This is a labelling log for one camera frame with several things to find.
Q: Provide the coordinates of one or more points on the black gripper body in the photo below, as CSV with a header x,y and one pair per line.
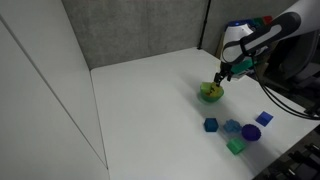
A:
x,y
225,69

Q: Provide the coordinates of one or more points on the green bowl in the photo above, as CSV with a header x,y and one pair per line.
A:
x,y
211,95

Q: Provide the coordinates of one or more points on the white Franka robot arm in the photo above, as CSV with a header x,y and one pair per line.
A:
x,y
266,33

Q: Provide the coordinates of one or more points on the dark blue cube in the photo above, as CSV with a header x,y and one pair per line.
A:
x,y
211,124

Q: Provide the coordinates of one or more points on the light blue block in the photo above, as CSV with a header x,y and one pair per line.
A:
x,y
232,126

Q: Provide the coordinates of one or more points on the black stand pole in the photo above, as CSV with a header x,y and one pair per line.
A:
x,y
204,25

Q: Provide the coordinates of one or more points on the bright blue cube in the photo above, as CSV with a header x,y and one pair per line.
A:
x,y
264,118

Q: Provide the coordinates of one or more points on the purple ball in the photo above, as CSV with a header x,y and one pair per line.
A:
x,y
251,132

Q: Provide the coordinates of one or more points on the green cube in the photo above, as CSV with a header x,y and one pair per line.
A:
x,y
236,145

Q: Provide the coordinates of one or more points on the black perforated base board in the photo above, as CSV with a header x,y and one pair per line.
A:
x,y
293,160

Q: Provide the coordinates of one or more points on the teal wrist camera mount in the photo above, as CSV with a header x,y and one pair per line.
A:
x,y
243,66

